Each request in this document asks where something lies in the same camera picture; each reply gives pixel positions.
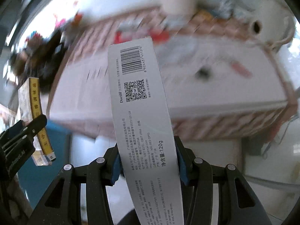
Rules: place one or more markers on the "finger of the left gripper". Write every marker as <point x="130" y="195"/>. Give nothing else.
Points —
<point x="20" y="129"/>

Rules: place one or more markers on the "long white toothpaste box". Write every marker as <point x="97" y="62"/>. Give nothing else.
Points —
<point x="144" y="133"/>

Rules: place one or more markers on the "red small wrapper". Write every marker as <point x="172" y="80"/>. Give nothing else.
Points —
<point x="240" y="69"/>

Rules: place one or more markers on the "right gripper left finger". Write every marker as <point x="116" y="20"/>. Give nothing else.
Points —
<point x="102" y="172"/>

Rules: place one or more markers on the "black wok pan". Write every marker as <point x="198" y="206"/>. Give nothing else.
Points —
<point x="42" y="63"/>

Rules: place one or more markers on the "blue lower cabinet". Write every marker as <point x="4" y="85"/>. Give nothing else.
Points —
<point x="37" y="173"/>

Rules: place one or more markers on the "white electric kettle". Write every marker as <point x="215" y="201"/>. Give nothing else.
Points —
<point x="272" y="24"/>

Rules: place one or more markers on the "checkered beige table cloth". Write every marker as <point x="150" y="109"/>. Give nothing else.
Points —
<point x="224" y="106"/>

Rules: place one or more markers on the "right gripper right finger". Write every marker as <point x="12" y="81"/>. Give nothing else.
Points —
<point x="196" y="185"/>

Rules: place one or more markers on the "red white sugar bag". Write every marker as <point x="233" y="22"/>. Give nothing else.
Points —
<point x="157" y="36"/>

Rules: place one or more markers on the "black bottle cap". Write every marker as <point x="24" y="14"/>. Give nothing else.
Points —
<point x="203" y="73"/>

